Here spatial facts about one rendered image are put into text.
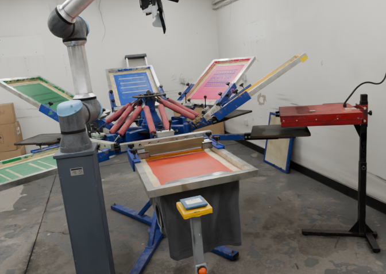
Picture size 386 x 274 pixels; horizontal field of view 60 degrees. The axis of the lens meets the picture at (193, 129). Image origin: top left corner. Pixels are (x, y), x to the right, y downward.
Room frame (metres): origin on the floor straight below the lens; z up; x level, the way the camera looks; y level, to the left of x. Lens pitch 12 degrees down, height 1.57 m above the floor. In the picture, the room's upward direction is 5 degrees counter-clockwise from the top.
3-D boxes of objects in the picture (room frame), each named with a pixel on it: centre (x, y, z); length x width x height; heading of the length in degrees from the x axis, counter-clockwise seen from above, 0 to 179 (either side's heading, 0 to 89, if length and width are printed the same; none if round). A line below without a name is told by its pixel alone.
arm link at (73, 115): (1.59, 0.58, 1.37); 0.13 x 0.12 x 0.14; 164
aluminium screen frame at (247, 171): (1.94, 0.07, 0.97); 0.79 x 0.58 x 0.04; 16
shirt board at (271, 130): (2.79, -0.29, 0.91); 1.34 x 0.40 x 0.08; 76
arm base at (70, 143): (1.58, 0.58, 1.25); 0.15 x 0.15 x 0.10
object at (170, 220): (1.66, -0.01, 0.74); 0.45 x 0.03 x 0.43; 106
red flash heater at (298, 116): (2.61, -1.02, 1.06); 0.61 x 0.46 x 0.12; 76
